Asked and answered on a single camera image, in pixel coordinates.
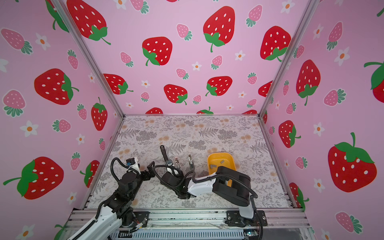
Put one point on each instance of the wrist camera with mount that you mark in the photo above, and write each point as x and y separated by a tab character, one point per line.
133	166
169	165

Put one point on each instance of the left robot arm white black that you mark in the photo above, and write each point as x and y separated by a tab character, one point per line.
117	210

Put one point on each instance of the aluminium corner post right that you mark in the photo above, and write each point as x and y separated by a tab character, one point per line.
296	38

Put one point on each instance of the aluminium corner post left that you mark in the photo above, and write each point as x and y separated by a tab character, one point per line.
78	38

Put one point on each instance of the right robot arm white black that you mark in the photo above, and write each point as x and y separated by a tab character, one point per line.
226	183

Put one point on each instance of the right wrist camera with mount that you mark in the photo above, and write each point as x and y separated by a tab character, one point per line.
169	165

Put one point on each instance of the aluminium corner post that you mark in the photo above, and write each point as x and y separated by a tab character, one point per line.
296	38
78	38

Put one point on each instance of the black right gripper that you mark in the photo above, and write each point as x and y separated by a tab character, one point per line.
180	176

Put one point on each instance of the yellow plastic tray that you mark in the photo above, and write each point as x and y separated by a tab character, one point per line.
216	160

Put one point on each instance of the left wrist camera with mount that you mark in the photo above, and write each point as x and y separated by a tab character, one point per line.
133	166

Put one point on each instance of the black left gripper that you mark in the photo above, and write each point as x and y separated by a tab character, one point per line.
151	172

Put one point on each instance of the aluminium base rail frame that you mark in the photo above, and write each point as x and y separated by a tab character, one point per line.
207	224

